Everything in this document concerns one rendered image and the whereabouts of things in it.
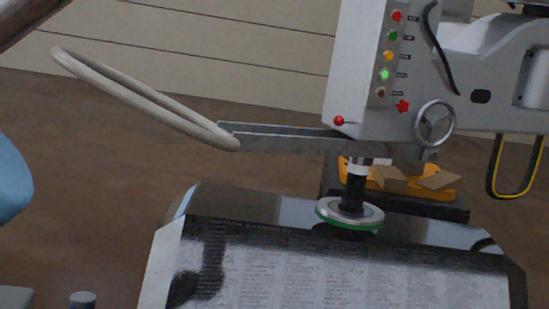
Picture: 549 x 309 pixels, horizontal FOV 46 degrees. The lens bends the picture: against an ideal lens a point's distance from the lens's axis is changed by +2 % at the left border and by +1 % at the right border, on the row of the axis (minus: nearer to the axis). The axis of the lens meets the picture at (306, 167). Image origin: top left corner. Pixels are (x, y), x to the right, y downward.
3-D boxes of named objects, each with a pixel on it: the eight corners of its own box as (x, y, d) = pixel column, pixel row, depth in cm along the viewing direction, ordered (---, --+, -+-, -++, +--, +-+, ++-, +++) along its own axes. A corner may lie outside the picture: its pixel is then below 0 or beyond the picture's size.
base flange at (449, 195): (336, 155, 310) (338, 145, 309) (435, 171, 311) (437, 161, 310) (340, 184, 263) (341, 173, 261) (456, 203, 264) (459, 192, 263)
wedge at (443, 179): (440, 179, 281) (443, 169, 279) (460, 187, 274) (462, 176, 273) (413, 184, 266) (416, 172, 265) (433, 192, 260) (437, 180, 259)
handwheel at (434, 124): (430, 141, 194) (441, 93, 190) (452, 150, 186) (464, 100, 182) (391, 140, 186) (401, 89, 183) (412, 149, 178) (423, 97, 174)
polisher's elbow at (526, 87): (488, 97, 223) (503, 40, 218) (527, 100, 233) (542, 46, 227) (530, 110, 207) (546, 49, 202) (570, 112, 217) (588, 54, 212)
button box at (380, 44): (383, 106, 177) (405, 1, 170) (389, 107, 175) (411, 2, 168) (359, 104, 173) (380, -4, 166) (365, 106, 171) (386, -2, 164)
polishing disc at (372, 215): (309, 214, 189) (310, 210, 188) (324, 195, 209) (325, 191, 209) (378, 231, 185) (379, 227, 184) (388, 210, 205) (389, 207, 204)
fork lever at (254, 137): (402, 147, 211) (406, 132, 210) (441, 164, 196) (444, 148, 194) (209, 134, 176) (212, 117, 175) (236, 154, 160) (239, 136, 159)
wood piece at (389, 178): (371, 174, 270) (373, 163, 269) (394, 177, 271) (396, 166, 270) (382, 189, 251) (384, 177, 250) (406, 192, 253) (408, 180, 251)
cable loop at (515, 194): (522, 198, 236) (545, 114, 228) (530, 201, 233) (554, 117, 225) (477, 199, 225) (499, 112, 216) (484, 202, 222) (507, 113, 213)
